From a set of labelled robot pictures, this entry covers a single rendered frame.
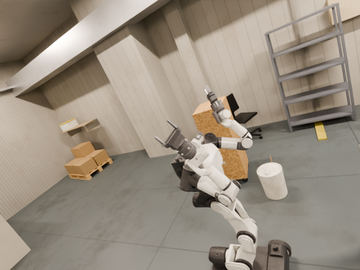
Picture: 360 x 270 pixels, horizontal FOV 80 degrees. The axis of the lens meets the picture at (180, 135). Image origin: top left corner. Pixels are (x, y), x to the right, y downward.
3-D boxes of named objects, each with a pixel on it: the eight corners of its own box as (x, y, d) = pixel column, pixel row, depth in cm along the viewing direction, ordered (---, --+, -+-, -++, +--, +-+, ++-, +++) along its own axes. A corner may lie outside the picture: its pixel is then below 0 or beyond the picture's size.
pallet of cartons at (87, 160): (118, 157, 699) (105, 135, 674) (92, 179, 606) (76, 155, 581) (90, 163, 777) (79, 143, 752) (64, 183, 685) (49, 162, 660)
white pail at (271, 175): (265, 185, 297) (255, 156, 282) (289, 183, 281) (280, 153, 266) (263, 201, 271) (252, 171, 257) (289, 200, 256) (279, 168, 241)
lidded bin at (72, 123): (79, 124, 706) (75, 117, 698) (70, 129, 677) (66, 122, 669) (72, 127, 730) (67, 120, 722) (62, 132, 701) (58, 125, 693)
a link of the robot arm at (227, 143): (251, 154, 158) (220, 150, 162) (248, 148, 170) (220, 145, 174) (253, 139, 155) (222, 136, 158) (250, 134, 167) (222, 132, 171)
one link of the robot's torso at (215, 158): (184, 203, 155) (163, 163, 145) (199, 175, 182) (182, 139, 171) (221, 203, 140) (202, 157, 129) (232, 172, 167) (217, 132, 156)
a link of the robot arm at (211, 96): (215, 92, 169) (223, 105, 168) (204, 98, 169) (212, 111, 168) (216, 88, 156) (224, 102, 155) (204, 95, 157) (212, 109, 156)
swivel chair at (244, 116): (264, 128, 455) (251, 86, 426) (263, 142, 405) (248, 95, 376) (236, 134, 485) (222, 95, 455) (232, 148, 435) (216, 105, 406)
